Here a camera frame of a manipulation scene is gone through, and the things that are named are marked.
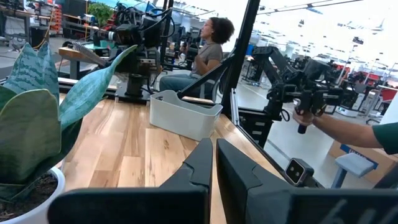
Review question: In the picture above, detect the green background plant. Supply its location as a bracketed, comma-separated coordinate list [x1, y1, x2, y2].
[88, 2, 114, 27]

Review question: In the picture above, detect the grey plastic bin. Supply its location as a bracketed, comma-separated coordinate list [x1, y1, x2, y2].
[149, 90, 224, 142]

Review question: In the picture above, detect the wooden background table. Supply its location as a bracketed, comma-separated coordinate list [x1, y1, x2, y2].
[58, 46, 108, 80]

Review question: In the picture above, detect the cardboard box with blue label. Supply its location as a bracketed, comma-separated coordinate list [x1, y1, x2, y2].
[328, 139, 398, 184]

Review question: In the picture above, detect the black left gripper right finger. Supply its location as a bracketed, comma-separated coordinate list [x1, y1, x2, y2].
[216, 138, 398, 224]

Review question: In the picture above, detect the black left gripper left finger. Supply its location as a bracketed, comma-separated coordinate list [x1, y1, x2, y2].
[47, 138, 214, 224]

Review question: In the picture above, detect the white plant pot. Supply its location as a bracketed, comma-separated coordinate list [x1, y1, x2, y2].
[0, 166, 67, 224]

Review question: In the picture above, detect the person's arm green sleeve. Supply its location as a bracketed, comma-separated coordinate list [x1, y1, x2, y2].
[292, 105, 398, 156]

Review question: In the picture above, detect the green snake plant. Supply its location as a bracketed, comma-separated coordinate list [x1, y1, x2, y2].
[0, 42, 138, 203]

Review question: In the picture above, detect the light blue stool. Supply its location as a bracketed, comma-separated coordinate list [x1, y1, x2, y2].
[331, 152, 377, 189]

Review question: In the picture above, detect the black aluminium rig frame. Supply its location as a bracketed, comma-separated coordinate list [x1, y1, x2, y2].
[57, 0, 326, 189]

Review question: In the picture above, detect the person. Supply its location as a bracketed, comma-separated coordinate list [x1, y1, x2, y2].
[159, 17, 236, 100]

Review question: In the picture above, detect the small table-level camera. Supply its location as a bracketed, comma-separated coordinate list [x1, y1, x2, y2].
[284, 157, 315, 187]

